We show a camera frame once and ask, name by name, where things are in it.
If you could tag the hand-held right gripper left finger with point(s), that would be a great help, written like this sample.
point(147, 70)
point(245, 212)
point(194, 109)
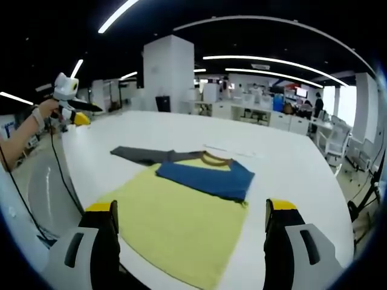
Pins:
point(99, 247)

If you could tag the short ceiling light strip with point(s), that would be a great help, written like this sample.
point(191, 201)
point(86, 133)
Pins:
point(16, 98)
point(77, 68)
point(116, 16)

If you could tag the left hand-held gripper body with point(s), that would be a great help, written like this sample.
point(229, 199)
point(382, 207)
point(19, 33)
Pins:
point(65, 86)

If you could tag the person's white shirt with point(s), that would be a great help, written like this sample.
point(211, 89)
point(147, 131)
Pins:
point(15, 217)

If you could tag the table socket strip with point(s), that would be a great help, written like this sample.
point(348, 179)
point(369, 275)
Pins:
point(229, 150)

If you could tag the white square pillar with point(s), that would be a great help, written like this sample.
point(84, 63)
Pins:
point(169, 69)

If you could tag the yellow garment blue grey sleeves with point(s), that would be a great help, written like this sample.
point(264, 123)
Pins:
point(181, 229)

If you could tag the white wristband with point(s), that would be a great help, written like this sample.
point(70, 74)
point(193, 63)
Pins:
point(37, 117)

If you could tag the row of white cabinets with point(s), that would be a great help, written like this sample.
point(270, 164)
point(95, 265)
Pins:
point(281, 119)

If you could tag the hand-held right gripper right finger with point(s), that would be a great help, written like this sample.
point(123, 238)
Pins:
point(281, 247)

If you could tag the person's left hand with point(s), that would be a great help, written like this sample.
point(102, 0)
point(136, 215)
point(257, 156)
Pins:
point(48, 108)

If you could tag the blue container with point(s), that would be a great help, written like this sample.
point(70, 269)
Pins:
point(278, 103)

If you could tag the black tripod stand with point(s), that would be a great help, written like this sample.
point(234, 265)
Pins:
point(362, 199)

